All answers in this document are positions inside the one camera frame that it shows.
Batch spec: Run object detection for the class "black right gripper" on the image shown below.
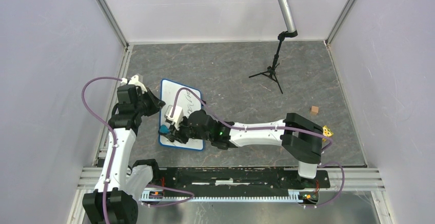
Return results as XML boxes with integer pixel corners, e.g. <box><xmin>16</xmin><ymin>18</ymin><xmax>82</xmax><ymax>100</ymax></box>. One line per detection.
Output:
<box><xmin>166</xmin><ymin>117</ymin><xmax>212</xmax><ymax>146</ymax></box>

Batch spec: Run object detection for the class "blue whiteboard eraser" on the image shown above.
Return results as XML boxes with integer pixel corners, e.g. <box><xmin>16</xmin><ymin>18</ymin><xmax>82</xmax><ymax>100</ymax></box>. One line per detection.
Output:
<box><xmin>158</xmin><ymin>125</ymin><xmax>171</xmax><ymax>136</ymax></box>

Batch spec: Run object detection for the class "blue framed whiteboard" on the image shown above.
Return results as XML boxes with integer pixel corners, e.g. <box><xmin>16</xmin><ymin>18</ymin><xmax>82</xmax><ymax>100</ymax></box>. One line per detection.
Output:
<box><xmin>158</xmin><ymin>78</ymin><xmax>204</xmax><ymax>151</ymax></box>

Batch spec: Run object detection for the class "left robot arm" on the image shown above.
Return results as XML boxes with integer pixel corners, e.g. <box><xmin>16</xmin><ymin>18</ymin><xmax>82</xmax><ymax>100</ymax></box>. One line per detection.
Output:
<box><xmin>82</xmin><ymin>84</ymin><xmax>165</xmax><ymax>223</ymax></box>

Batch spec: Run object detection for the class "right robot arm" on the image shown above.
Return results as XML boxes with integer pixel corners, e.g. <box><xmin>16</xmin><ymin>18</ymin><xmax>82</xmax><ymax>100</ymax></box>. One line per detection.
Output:
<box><xmin>159</xmin><ymin>109</ymin><xmax>323</xmax><ymax>187</ymax></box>

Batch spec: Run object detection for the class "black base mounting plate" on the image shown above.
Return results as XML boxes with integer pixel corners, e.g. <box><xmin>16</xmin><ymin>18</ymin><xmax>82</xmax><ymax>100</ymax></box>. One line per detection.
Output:
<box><xmin>151</xmin><ymin>167</ymin><xmax>330</xmax><ymax>197</ymax></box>

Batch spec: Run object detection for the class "black tripod stand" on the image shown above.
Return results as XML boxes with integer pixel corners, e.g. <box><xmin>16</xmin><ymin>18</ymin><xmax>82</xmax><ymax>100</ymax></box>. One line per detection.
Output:
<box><xmin>248</xmin><ymin>30</ymin><xmax>298</xmax><ymax>94</ymax></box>

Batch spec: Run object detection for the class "small wooden cube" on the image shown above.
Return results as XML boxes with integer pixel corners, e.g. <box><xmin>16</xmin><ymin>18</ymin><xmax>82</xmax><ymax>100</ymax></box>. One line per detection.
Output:
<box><xmin>309</xmin><ymin>106</ymin><xmax>320</xmax><ymax>115</ymax></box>

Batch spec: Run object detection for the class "yellow toy block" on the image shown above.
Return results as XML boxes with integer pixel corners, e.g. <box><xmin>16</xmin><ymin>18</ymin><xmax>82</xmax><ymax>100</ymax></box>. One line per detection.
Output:
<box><xmin>323</xmin><ymin>126</ymin><xmax>334</xmax><ymax>137</ymax></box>

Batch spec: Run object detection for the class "silver pole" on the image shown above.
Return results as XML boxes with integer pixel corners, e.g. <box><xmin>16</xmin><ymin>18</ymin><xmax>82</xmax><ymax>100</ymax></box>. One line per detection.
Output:
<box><xmin>278</xmin><ymin>0</ymin><xmax>298</xmax><ymax>37</ymax></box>

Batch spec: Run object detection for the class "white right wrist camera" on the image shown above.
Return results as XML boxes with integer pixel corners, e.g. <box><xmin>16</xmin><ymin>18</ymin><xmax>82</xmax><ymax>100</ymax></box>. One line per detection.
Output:
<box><xmin>164</xmin><ymin>105</ymin><xmax>184</xmax><ymax>130</ymax></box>

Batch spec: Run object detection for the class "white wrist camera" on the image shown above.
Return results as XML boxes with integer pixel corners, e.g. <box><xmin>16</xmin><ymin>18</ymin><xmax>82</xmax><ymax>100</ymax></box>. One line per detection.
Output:
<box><xmin>164</xmin><ymin>105</ymin><xmax>184</xmax><ymax>130</ymax></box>
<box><xmin>120</xmin><ymin>74</ymin><xmax>148</xmax><ymax>92</ymax></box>

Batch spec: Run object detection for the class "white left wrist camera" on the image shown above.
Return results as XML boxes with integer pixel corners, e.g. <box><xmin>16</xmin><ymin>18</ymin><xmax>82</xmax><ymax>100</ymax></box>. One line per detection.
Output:
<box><xmin>120</xmin><ymin>74</ymin><xmax>148</xmax><ymax>92</ymax></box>

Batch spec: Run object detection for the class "slotted cable duct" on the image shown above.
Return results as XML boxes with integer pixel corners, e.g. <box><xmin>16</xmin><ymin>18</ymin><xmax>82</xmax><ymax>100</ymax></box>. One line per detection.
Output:
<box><xmin>140</xmin><ymin>190</ymin><xmax>303</xmax><ymax>203</ymax></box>

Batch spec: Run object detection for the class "aluminium frame rail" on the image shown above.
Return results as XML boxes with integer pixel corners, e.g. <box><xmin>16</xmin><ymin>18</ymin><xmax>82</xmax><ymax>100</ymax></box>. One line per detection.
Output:
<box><xmin>77</xmin><ymin>167</ymin><xmax>385</xmax><ymax>192</ymax></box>

